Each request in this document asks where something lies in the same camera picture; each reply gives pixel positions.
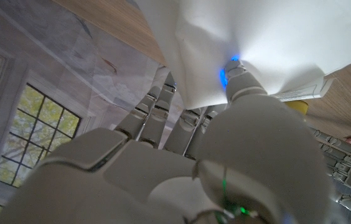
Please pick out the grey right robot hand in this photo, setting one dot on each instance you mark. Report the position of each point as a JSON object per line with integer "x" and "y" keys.
{"x": 250, "y": 149}

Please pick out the white cloth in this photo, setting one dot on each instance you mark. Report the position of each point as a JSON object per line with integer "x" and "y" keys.
{"x": 272, "y": 34}

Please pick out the yellow cup with white ball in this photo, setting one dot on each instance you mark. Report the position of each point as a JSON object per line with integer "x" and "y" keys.
{"x": 298, "y": 107}

